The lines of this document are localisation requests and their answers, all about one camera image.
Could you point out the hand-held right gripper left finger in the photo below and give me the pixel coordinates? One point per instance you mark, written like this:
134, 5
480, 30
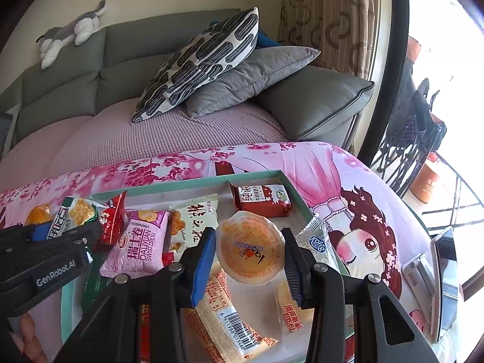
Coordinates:
202, 268

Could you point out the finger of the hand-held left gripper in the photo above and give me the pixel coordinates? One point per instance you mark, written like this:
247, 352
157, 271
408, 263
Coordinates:
79, 240
39, 232

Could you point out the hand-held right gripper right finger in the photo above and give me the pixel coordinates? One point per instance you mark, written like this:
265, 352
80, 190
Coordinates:
293, 272

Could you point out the white green snack packet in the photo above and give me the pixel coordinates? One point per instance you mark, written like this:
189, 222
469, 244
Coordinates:
73, 215

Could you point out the orange jelly cup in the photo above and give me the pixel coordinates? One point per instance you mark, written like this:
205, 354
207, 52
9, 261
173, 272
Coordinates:
249, 247

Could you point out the green rimmed box tray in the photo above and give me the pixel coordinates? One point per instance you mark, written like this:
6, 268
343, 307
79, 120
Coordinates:
264, 193

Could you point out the large red snack packet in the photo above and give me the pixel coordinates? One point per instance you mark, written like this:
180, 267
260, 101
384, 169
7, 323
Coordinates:
145, 332

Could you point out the person's left hand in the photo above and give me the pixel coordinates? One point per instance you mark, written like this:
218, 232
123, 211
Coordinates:
32, 340

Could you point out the yellow snack packet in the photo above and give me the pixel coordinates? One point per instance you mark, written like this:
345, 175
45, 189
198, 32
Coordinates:
37, 215

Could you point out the pale yellow cake packet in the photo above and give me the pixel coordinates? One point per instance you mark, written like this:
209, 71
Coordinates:
295, 310

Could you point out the red green snack packet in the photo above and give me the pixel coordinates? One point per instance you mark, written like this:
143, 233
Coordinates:
111, 219

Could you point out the white packet blue logo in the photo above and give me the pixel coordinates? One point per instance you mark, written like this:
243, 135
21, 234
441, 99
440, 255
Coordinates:
317, 242

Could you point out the dark green snack packet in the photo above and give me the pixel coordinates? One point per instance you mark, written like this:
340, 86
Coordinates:
96, 283

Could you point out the white packet black characters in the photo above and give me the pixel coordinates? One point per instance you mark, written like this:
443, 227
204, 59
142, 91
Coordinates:
189, 223

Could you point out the pink swiss roll packet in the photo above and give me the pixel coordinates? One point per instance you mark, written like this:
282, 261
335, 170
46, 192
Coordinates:
134, 245

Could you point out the pale bread packet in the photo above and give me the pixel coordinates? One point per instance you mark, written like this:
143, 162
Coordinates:
230, 317

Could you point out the brown red snack packet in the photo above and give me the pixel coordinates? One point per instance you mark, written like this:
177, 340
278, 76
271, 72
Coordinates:
261, 200

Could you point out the printed cartoon blanket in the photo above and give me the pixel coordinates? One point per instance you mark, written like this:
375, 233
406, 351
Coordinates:
340, 170

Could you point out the white phone stand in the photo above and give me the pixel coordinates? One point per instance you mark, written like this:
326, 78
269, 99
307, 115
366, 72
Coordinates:
418, 276

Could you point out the pink sofa cover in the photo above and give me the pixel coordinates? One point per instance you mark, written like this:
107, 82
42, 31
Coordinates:
151, 132

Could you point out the smartphone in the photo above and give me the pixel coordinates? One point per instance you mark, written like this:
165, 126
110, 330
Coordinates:
446, 283

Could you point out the orange bucket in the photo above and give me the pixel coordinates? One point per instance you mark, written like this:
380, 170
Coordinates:
425, 179

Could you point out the black folding chair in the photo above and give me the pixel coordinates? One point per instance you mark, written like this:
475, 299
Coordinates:
412, 132

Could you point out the grey sofa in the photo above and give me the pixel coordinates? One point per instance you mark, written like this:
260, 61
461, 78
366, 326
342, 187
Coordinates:
124, 49

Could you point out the grey cushion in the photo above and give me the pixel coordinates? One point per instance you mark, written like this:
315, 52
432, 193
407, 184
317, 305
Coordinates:
249, 75

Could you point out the grey white plush dog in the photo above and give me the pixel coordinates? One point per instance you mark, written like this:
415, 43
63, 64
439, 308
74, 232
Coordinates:
68, 34

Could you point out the black white patterned cushion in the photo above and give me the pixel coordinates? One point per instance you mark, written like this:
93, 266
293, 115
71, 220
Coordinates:
200, 64

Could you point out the blue cloth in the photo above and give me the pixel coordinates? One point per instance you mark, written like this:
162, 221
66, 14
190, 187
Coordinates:
268, 39

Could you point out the patterned beige curtain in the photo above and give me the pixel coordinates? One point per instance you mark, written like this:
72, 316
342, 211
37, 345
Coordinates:
329, 19

